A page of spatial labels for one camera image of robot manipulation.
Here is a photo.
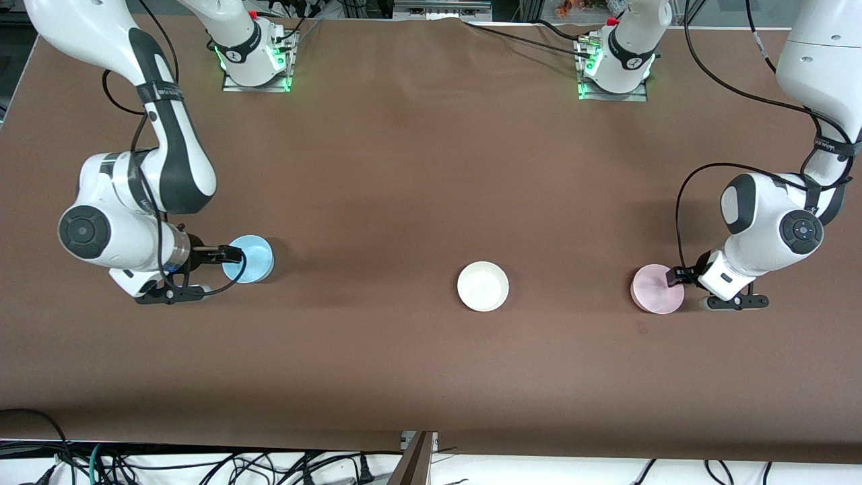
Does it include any blue bowl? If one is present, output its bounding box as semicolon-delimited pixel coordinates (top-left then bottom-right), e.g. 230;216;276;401
222;235;275;284

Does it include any long black table cable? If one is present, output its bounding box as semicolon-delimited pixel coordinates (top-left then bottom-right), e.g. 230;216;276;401
461;19;597;61

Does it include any brown table cover sheet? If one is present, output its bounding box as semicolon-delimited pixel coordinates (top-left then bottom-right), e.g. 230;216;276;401
0;15;862;465

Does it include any pink bowl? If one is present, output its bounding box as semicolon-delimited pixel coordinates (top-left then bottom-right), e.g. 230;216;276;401
630;264;686;315

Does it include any brown wooden beam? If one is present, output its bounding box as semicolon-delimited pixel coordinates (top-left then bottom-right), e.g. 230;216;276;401
389;431;435;485

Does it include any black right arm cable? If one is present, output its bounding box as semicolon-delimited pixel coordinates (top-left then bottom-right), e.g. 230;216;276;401
101;0;248;297

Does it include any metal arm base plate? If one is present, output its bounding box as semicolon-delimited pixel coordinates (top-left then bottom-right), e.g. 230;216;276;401
578;77;649;102
222;66;292;93

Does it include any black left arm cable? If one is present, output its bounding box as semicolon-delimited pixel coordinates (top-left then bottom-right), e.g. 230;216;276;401
675;0;856;273

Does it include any short black table cable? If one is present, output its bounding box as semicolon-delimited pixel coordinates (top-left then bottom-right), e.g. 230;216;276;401
532;19;593;42

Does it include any thick black floor cable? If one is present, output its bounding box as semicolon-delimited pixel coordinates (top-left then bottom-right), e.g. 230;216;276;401
0;408;71;485

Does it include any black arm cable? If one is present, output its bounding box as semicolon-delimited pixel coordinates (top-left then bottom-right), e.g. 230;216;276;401
101;0;248;297
675;0;856;273

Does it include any white bowl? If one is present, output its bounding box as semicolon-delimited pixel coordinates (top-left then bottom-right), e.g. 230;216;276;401
457;261;510;313

